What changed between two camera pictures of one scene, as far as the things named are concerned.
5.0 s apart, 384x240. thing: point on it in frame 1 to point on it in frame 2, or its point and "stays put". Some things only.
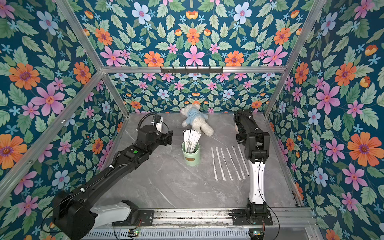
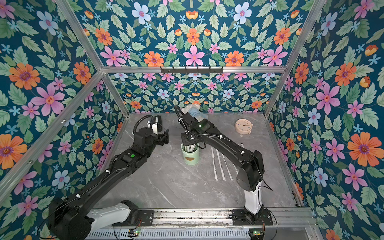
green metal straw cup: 191,159 stays put
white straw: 231,180 stays put
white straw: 215,170 stays put
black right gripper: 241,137 to 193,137
